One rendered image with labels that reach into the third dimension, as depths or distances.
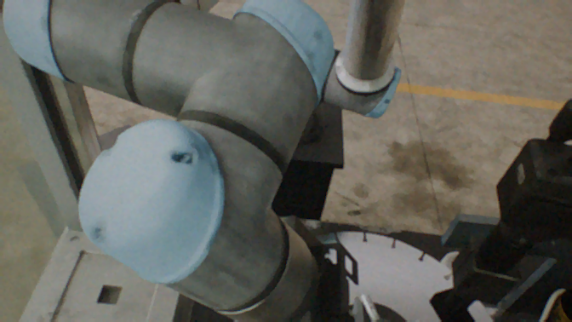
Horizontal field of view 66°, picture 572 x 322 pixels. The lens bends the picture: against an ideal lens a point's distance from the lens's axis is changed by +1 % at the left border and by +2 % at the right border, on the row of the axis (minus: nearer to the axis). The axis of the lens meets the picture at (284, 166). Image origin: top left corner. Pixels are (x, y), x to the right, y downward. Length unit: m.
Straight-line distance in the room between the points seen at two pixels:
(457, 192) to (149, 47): 1.94
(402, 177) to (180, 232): 1.92
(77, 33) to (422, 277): 0.50
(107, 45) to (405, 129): 2.13
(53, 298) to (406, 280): 0.46
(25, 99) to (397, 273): 0.50
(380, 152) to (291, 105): 1.93
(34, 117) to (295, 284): 0.41
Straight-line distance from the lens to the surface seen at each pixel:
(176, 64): 0.28
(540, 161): 0.36
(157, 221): 0.20
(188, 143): 0.21
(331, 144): 1.05
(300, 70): 0.27
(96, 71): 0.32
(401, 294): 0.61
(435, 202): 2.07
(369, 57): 0.80
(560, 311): 0.51
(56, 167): 0.66
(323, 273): 0.39
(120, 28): 0.30
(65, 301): 0.66
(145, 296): 0.64
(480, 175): 2.29
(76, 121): 0.74
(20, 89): 0.58
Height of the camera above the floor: 1.46
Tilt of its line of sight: 47 degrees down
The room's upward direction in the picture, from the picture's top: 8 degrees clockwise
